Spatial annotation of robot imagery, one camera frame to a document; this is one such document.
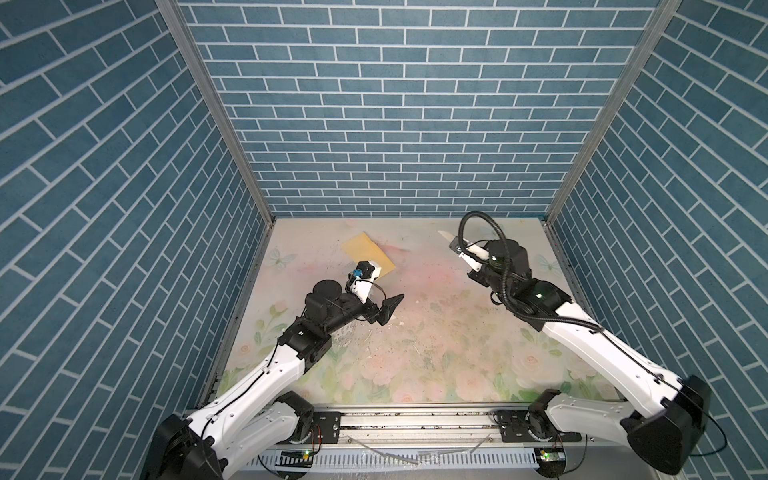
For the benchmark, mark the white slotted cable duct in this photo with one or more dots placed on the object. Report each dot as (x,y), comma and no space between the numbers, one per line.
(391,460)

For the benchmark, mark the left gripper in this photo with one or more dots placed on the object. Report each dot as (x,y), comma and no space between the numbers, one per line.
(384,314)

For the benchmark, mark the corner aluminium post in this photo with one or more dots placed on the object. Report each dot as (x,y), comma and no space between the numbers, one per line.
(640,54)
(180,31)

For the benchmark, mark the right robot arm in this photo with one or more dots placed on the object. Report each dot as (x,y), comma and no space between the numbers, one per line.
(661,416)

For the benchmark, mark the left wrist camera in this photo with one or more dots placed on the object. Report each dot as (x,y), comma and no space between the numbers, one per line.
(365,277)

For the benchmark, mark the yellow envelope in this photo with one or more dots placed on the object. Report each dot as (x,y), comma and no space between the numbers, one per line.
(362,248)

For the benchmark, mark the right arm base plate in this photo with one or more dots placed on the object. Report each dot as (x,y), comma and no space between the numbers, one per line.
(514,427)

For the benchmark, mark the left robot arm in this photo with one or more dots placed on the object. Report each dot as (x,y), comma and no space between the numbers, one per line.
(260,410)

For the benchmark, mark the left corner aluminium post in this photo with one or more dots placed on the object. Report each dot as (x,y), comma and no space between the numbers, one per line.
(180,31)

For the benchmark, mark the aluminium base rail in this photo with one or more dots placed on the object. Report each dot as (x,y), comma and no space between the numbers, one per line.
(454,424)

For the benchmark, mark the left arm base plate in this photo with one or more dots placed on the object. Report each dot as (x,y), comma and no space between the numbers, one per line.
(323,423)

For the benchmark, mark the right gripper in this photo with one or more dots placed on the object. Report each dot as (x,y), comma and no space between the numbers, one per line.
(476,276)

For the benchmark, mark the right corner aluminium post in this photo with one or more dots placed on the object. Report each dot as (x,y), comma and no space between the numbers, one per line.
(640,54)

